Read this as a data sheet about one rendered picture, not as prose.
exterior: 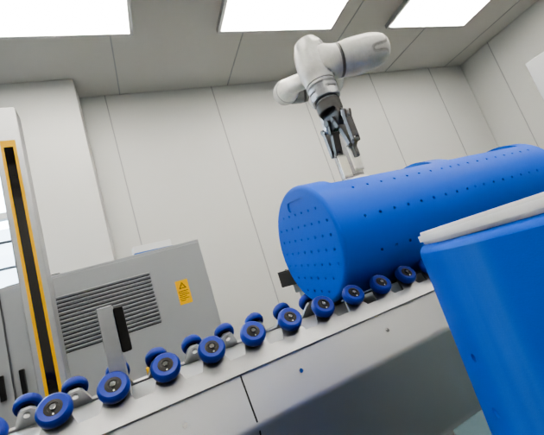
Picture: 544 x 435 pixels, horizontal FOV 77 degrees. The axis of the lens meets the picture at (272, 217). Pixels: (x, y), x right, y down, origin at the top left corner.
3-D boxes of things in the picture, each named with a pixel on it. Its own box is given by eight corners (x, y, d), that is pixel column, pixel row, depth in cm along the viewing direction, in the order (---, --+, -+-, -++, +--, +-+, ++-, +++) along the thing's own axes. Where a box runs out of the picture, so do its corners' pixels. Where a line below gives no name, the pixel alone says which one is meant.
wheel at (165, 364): (148, 363, 54) (147, 356, 53) (176, 353, 56) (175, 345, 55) (154, 389, 51) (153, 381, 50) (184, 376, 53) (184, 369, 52)
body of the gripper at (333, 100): (310, 110, 105) (319, 137, 103) (324, 93, 97) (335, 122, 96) (329, 109, 108) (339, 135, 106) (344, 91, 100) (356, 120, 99)
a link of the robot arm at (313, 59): (306, 78, 98) (349, 66, 99) (288, 33, 101) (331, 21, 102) (302, 98, 109) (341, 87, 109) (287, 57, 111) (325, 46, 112)
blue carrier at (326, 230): (293, 300, 93) (267, 198, 94) (489, 230, 131) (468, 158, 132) (361, 311, 67) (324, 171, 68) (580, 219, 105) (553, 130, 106)
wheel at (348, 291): (336, 293, 71) (338, 286, 69) (353, 286, 73) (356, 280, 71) (350, 309, 68) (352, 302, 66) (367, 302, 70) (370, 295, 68)
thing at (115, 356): (118, 395, 63) (99, 312, 65) (141, 386, 64) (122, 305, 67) (117, 406, 54) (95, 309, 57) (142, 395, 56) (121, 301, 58)
